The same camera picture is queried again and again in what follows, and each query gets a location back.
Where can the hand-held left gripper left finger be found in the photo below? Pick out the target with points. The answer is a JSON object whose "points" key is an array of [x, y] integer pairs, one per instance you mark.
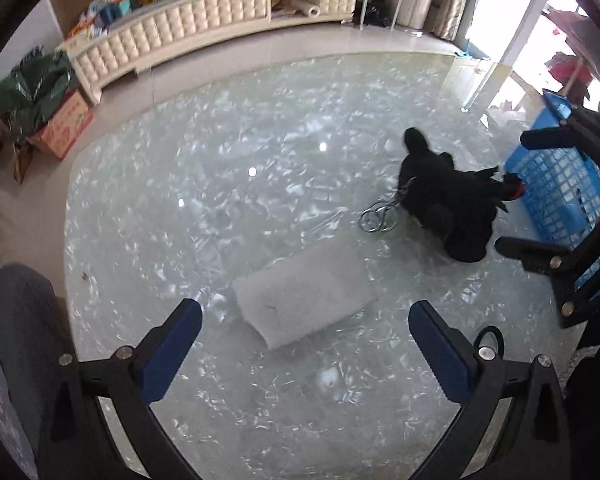
{"points": [[172, 350]]}

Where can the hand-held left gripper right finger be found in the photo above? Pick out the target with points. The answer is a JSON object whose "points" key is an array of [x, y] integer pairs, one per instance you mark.
{"points": [[440, 355]]}

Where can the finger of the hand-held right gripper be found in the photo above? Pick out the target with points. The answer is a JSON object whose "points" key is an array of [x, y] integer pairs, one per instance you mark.
{"points": [[555, 137], [530, 254]]}

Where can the blue plastic basket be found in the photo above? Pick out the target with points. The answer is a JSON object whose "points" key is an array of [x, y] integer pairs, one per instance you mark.
{"points": [[555, 195]]}

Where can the white textured towel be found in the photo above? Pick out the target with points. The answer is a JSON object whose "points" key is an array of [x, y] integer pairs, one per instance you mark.
{"points": [[305, 292]]}

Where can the patterned curtain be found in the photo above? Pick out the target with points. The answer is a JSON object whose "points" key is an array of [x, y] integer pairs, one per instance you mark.
{"points": [[462, 0]]}

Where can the cardboard box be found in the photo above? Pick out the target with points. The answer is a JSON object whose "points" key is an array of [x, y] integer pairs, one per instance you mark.
{"points": [[65, 127]]}

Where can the white paper roll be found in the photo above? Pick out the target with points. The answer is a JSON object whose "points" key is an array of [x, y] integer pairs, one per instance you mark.
{"points": [[310, 10]]}

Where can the green plastic bag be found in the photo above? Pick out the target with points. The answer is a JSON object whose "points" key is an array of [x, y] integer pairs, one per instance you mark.
{"points": [[30, 90]]}

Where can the cream tufted television cabinet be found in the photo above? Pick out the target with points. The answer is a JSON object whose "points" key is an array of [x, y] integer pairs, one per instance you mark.
{"points": [[180, 25]]}

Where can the pile of snack packets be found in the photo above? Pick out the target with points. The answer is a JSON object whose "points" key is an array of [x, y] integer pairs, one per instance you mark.
{"points": [[115, 2]]}

